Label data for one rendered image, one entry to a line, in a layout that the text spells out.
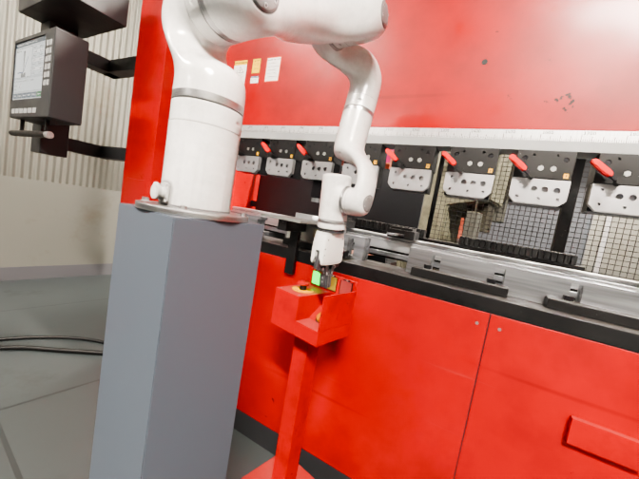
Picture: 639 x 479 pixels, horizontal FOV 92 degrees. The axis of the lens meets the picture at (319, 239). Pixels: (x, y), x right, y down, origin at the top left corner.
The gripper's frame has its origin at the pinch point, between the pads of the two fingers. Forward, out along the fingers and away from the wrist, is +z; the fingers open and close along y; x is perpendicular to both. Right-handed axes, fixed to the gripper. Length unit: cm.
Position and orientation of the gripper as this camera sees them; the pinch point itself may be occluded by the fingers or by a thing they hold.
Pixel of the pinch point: (325, 279)
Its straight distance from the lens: 94.6
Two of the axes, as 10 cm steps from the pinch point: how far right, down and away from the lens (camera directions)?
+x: 7.5, 1.8, -6.4
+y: -6.6, 0.4, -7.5
